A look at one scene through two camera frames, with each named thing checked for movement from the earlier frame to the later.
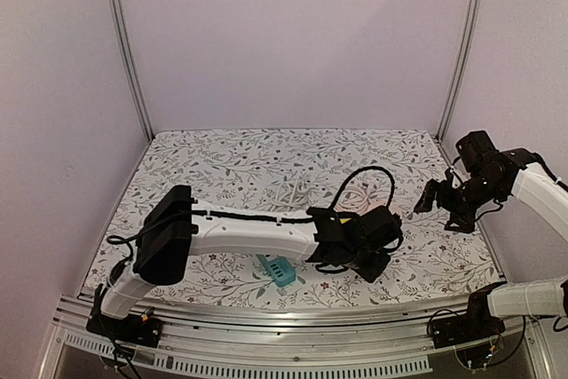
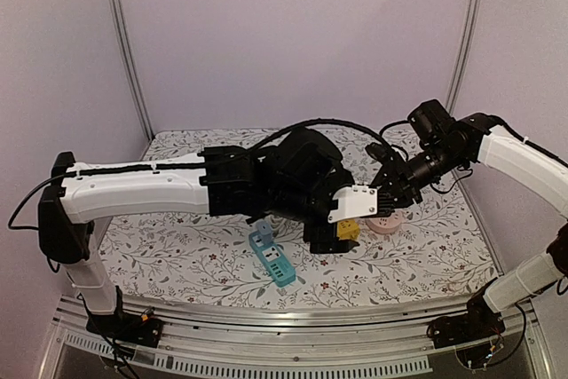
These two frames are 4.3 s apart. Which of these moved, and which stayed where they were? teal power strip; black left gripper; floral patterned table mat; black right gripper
Moved: black right gripper; black left gripper
Stayed: teal power strip; floral patterned table mat
